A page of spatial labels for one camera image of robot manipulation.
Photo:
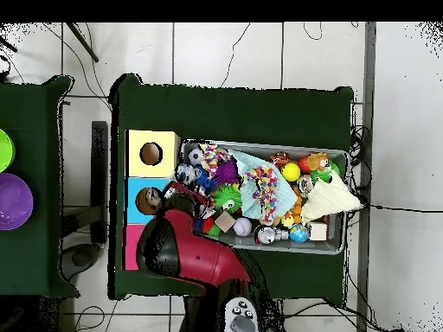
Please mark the green spiky ball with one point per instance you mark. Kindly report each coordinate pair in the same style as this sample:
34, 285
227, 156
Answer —
227, 198

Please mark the colourful patterned cloth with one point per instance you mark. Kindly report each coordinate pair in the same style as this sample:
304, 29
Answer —
265, 183
212, 156

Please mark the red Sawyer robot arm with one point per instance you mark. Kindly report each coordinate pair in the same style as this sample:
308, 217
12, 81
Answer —
201, 259

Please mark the wooden three-hole box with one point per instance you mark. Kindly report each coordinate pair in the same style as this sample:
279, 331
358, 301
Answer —
166, 155

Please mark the shallow clear mesh bin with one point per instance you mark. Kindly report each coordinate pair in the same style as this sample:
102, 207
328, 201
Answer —
332, 245

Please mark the blue spiky ball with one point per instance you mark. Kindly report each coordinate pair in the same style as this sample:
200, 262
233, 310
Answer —
205, 183

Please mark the small soccer ball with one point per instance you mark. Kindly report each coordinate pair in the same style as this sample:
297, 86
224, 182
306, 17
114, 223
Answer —
196, 156

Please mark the purple spiky ball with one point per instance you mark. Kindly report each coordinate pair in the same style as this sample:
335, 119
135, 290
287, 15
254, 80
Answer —
227, 173

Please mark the white baseball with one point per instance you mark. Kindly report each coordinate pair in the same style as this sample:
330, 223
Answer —
242, 226

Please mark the black flat bar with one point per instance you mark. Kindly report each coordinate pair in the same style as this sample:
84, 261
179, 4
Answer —
100, 180

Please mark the dark green table cloth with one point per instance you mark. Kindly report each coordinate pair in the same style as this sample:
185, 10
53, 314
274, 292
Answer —
41, 263
228, 111

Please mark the mint green cloth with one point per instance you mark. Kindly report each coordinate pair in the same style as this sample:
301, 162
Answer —
284, 194

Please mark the yellow ball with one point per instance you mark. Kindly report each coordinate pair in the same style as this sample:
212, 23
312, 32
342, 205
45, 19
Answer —
291, 171

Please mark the grey round base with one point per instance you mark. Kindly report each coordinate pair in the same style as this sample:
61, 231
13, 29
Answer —
82, 259

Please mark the blue globe ball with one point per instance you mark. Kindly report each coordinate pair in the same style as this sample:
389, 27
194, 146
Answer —
299, 234

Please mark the brown plush bear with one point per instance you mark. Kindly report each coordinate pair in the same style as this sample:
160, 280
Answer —
318, 162

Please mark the cream yellow cloth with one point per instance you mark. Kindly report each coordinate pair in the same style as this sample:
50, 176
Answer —
331, 199

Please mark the purple plastic bowl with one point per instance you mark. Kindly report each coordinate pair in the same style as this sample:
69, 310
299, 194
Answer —
14, 202

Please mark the black rod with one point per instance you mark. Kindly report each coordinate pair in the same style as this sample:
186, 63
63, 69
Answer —
82, 41

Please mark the green plastic bowl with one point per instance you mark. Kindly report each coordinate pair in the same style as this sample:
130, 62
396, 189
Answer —
5, 151

